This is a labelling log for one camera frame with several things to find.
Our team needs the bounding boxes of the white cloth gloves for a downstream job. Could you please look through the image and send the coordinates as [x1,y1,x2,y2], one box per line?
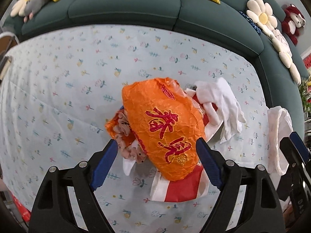
[190,77,246,144]

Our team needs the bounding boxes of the orange plastic bag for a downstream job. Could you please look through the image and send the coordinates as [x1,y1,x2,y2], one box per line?
[105,77,205,181]

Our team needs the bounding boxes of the person's hand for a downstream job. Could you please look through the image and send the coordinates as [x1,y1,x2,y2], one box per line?
[283,201,303,231]

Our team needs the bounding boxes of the folded white towel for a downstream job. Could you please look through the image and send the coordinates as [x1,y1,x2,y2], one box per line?
[267,106,293,176]

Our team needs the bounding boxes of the red white plastic bag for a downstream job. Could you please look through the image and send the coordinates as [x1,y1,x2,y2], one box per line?
[122,158,209,203]

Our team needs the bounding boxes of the potted green plant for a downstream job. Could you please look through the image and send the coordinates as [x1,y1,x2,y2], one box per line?
[298,78,310,120]

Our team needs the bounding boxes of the brown spotted wrapper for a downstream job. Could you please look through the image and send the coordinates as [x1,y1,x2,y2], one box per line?
[113,109,147,163]

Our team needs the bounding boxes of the flat white flower pillow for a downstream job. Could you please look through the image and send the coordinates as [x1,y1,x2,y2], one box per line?
[271,31,301,85]

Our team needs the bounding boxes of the pink patterned blanket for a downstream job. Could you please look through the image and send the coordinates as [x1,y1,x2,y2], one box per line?
[273,28,290,52]

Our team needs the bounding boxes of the floral light blue tablecloth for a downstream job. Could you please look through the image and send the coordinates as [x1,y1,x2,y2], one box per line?
[0,24,278,233]

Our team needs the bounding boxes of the red white plush bear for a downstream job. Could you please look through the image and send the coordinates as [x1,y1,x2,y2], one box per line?
[281,4,306,46]

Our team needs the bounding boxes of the upright white flower pillow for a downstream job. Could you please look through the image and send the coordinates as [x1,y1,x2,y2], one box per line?
[246,0,278,38]

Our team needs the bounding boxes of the teal sectional sofa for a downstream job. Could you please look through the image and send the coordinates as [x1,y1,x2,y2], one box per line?
[4,0,305,136]

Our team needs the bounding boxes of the grey white plush toy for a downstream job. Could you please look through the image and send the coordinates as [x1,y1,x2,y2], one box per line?
[10,0,51,23]

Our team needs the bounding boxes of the blue knotted rope toy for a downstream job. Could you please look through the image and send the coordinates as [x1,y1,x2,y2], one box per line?
[239,11,262,35]

